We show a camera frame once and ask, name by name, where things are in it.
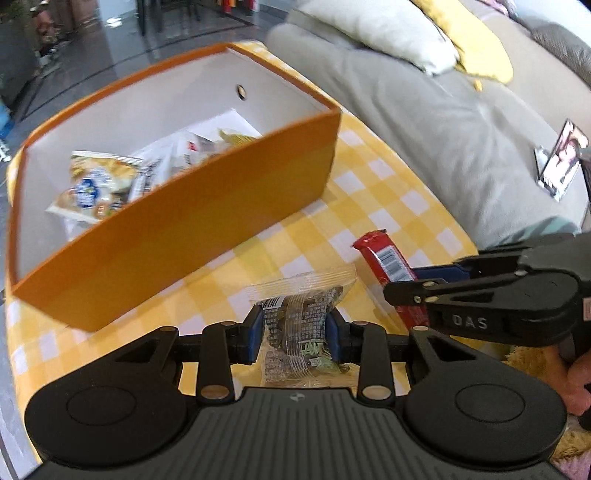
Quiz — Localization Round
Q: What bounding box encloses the red chocolate bar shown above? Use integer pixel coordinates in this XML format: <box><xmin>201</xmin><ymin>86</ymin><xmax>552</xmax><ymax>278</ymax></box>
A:
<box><xmin>352</xmin><ymin>230</ymin><xmax>429</xmax><ymax>329</ymax></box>

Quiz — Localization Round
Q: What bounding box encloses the clear brown green snack bag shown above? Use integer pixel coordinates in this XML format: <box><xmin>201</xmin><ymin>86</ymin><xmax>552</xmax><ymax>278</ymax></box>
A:
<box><xmin>249</xmin><ymin>264</ymin><xmax>356</xmax><ymax>388</ymax></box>

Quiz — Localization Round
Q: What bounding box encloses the white yellow American snack bag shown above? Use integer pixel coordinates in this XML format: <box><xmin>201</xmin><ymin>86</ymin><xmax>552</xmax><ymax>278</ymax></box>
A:
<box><xmin>128</xmin><ymin>129</ymin><xmax>257</xmax><ymax>202</ymax></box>

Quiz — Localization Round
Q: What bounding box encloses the yellow chips snack bag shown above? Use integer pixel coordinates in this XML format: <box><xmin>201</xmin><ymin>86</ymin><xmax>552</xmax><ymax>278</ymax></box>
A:
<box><xmin>46</xmin><ymin>150</ymin><xmax>144</xmax><ymax>225</ymax></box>

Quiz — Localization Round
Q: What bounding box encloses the person's right hand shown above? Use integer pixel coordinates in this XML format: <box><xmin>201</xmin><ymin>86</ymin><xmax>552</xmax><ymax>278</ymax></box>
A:
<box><xmin>567</xmin><ymin>351</ymin><xmax>590</xmax><ymax>416</ymax></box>

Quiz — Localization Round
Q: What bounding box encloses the yellow fluffy blanket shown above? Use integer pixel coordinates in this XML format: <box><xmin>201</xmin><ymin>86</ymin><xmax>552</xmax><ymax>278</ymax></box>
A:
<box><xmin>504</xmin><ymin>347</ymin><xmax>590</xmax><ymax>464</ymax></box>

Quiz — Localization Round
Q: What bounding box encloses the yellow checkered tablecloth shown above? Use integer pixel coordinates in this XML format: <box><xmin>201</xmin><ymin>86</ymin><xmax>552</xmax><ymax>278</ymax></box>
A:
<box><xmin>4</xmin><ymin>41</ymin><xmax>480</xmax><ymax>462</ymax></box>

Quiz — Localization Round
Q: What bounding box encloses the grey sofa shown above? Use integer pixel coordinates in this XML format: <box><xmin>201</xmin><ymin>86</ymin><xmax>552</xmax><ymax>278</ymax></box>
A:
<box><xmin>266</xmin><ymin>1</ymin><xmax>590</xmax><ymax>248</ymax></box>

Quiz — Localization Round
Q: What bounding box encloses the orange cardboard box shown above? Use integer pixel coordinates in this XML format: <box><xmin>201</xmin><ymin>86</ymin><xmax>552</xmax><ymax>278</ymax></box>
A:
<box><xmin>8</xmin><ymin>42</ymin><xmax>343</xmax><ymax>334</ymax></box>

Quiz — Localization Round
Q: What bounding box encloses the yellow cushion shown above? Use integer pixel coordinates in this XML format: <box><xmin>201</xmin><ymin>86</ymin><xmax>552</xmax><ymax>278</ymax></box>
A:
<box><xmin>414</xmin><ymin>0</ymin><xmax>514</xmax><ymax>85</ymax></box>

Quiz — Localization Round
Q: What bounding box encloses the cream cushion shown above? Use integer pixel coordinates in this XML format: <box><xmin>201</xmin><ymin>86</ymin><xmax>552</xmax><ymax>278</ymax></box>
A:
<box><xmin>297</xmin><ymin>0</ymin><xmax>460</xmax><ymax>76</ymax></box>

